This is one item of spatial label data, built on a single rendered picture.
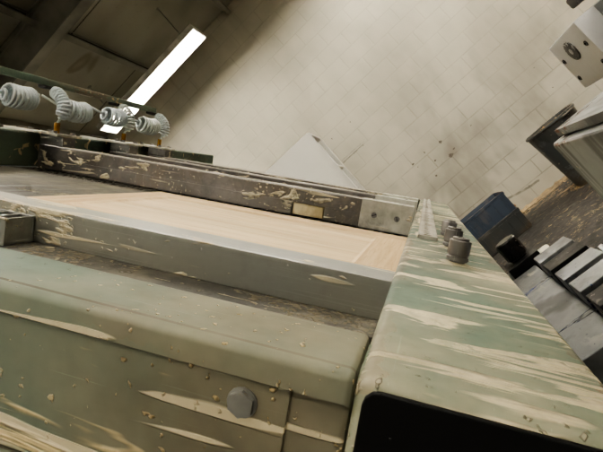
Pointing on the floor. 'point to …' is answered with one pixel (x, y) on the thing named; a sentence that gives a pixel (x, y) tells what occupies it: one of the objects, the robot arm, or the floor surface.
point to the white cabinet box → (313, 164)
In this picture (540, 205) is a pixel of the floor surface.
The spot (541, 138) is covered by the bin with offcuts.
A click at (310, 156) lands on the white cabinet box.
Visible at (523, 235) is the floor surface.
